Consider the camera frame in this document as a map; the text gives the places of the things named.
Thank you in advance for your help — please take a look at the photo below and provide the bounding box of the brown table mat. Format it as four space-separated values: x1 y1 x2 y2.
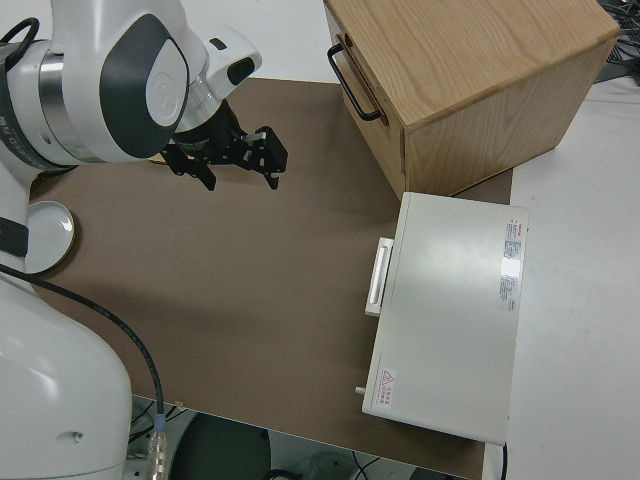
27 77 516 480

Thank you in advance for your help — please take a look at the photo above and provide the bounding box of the black arm base cable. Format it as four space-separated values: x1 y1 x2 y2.
0 263 169 479

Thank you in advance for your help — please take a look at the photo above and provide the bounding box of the black drawer handle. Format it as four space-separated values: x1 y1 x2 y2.
327 43 384 122

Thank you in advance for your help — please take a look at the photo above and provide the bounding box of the toaster oven door handle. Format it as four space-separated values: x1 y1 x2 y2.
364 237 396 317

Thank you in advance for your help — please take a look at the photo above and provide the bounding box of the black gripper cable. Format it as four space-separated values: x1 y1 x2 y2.
0 17 40 69

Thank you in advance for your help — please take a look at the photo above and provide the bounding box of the gray round plate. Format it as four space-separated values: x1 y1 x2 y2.
23 200 77 275

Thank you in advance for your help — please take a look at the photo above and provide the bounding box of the white toaster oven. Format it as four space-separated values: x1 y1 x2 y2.
360 191 530 446

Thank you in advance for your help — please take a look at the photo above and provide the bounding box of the wooden drawer box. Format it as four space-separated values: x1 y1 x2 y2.
323 0 621 197

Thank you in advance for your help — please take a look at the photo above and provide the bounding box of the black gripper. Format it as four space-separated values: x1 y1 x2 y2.
163 98 291 193

